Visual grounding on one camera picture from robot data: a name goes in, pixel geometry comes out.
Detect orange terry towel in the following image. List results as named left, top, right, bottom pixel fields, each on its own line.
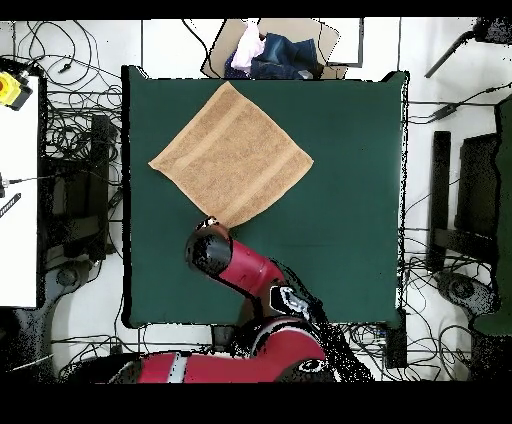
left=147, top=80, right=315, bottom=230

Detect black flat tool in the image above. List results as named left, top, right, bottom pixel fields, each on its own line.
left=0, top=192, right=22, bottom=219

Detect dark green table cloth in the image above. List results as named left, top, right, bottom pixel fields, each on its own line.
left=121, top=65, right=409, bottom=329

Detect black stand base with caster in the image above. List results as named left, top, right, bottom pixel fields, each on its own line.
left=41, top=258, right=103, bottom=313
left=435, top=269, right=501, bottom=321

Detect pink garment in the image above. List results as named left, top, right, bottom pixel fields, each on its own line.
left=230, top=19, right=267, bottom=75

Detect blue denim jeans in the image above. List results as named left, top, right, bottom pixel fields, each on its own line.
left=223, top=32, right=325, bottom=80

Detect white desk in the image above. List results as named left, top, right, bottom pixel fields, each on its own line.
left=0, top=75, right=41, bottom=309

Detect brown cardboard box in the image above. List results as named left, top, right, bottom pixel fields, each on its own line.
left=200, top=17, right=349, bottom=80

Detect yellow emergency stop button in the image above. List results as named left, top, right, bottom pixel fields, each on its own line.
left=0, top=71, right=34, bottom=112

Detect green cloth covered table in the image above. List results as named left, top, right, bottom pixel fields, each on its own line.
left=473, top=95, right=512, bottom=337

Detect black tripod leg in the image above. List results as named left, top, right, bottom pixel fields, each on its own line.
left=424, top=17, right=512, bottom=79

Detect black frame stand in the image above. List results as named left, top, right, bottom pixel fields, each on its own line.
left=39, top=113, right=123, bottom=263

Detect black floor cable tangle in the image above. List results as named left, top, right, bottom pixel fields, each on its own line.
left=347, top=255, right=481, bottom=381
left=51, top=335, right=209, bottom=381
left=13, top=19, right=123, bottom=161

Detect black cable with adapter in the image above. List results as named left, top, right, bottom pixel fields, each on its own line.
left=407, top=81, right=512, bottom=125

